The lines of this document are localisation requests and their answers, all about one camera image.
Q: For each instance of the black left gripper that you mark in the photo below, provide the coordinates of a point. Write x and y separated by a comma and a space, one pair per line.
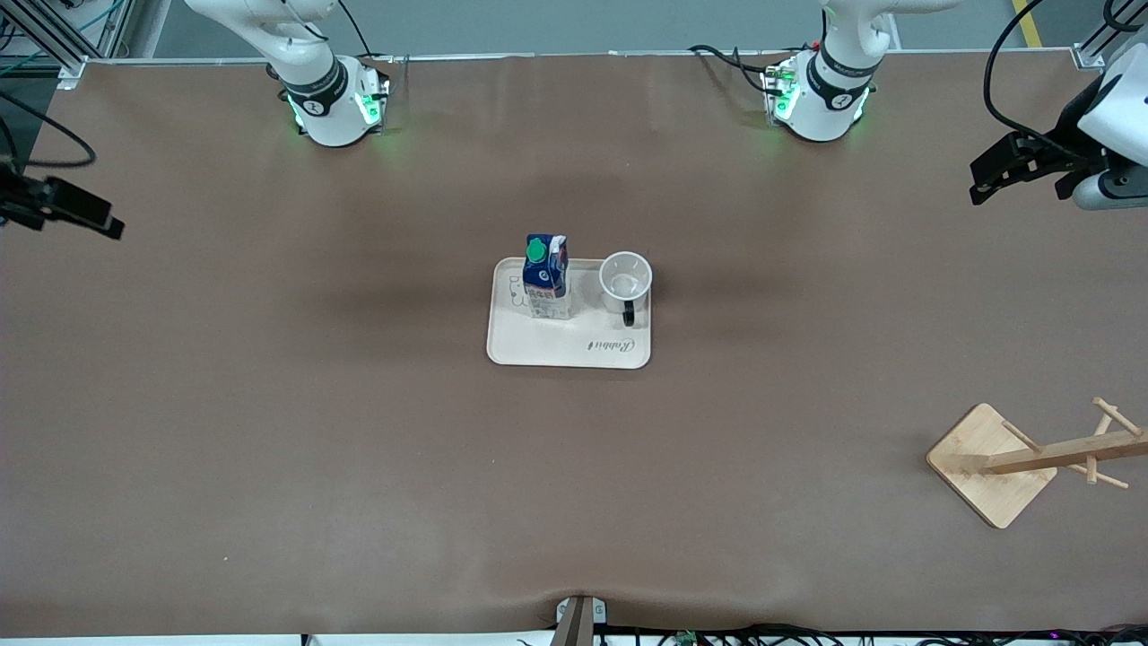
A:
1067, 136

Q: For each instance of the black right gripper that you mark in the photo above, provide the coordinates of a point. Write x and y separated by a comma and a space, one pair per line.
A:
13, 199

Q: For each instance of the blue milk carton green cap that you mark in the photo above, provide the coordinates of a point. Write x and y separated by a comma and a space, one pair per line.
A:
547, 278

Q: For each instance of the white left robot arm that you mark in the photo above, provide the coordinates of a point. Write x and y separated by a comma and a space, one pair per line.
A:
825, 103

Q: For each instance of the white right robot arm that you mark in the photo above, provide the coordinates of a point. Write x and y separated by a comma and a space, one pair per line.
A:
314, 99

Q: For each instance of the wooden cup stand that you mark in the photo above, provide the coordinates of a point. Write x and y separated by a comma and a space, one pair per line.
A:
987, 467

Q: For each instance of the cream plastic tray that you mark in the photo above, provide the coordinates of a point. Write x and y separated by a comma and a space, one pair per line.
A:
574, 345

